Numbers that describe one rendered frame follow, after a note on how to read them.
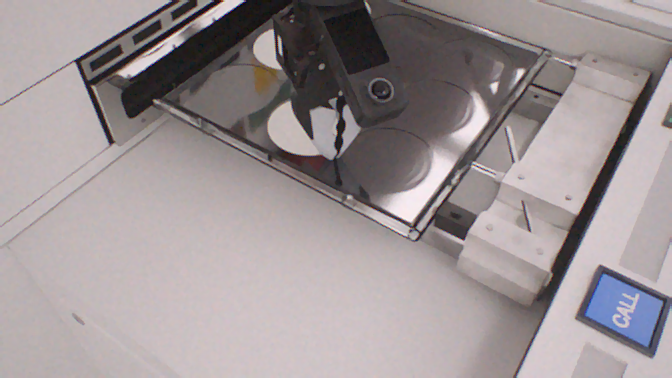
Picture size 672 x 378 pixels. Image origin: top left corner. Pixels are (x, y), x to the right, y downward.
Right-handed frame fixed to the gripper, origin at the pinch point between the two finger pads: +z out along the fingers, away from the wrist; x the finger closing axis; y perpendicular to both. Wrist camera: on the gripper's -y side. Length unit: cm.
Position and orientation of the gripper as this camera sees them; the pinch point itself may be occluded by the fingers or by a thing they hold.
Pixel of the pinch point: (336, 153)
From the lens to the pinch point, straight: 61.4
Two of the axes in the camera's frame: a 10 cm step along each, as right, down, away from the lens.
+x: -9.0, 3.2, -2.9
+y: -4.3, -6.8, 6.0
